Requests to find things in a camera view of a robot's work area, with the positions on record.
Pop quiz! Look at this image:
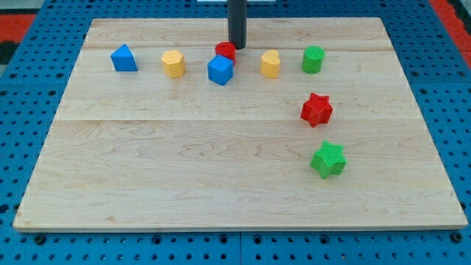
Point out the wooden board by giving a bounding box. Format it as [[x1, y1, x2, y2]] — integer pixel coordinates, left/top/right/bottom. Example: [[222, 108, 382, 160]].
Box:
[[13, 18, 468, 233]]

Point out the blue cube block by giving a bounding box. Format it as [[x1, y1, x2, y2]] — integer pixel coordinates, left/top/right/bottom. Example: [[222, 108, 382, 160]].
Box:
[[208, 54, 233, 85]]

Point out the yellow heart block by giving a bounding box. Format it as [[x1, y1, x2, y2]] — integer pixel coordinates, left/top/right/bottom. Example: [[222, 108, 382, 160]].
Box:
[[260, 49, 280, 79]]

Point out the red cylinder block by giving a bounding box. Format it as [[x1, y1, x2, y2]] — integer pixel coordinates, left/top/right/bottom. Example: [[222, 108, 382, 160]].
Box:
[[215, 41, 236, 65]]

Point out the red star block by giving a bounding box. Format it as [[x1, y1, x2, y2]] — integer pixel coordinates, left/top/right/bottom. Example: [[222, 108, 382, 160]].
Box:
[[300, 93, 333, 127]]

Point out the yellow hexagon block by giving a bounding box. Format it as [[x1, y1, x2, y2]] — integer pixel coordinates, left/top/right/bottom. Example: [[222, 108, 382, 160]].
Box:
[[161, 50, 186, 78]]

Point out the green star block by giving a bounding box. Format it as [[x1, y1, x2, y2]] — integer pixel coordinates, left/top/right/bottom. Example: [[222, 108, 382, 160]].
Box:
[[310, 141, 347, 179]]

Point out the green cylinder block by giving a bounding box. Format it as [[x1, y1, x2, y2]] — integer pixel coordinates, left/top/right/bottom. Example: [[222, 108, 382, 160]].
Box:
[[301, 46, 325, 74]]

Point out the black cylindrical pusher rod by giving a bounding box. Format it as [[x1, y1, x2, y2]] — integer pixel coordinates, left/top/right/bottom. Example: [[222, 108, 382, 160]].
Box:
[[227, 0, 247, 49]]

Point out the blue triangle block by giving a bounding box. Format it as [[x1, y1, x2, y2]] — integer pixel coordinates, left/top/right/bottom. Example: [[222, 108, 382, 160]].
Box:
[[110, 44, 138, 71]]

